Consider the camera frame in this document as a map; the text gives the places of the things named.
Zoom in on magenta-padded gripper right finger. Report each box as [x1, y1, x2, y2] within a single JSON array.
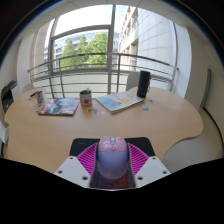
[[126, 142, 172, 190]]

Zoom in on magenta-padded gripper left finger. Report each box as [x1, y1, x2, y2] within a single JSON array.
[[53, 142, 100, 190]]

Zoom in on pink and lilac computer mouse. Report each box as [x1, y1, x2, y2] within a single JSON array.
[[96, 135, 129, 180]]

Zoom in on black mouse pad, red-blue print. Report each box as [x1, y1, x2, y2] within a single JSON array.
[[69, 136, 156, 190]]

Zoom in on red and dark magazine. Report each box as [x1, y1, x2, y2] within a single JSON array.
[[38, 97, 81, 117]]

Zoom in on white pot with small plant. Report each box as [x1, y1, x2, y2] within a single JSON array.
[[79, 87, 93, 107]]

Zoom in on light blue open booklet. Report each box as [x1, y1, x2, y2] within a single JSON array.
[[95, 91, 145, 114]]

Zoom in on small printed can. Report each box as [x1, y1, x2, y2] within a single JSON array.
[[35, 90, 45, 105]]

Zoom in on white chair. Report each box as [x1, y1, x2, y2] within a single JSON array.
[[125, 72, 141, 92], [21, 83, 36, 95], [0, 119, 10, 145]]

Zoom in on dark blue pen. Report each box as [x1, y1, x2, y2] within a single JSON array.
[[28, 90, 43, 101]]

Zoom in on black cylindrical speaker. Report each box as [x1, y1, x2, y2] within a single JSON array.
[[136, 69, 152, 99]]

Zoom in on grey door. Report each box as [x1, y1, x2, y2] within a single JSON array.
[[199, 68, 213, 110]]

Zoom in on black printer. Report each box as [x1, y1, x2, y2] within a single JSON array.
[[0, 79, 19, 114]]

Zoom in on metal balcony railing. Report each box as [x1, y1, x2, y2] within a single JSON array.
[[27, 52, 180, 98]]

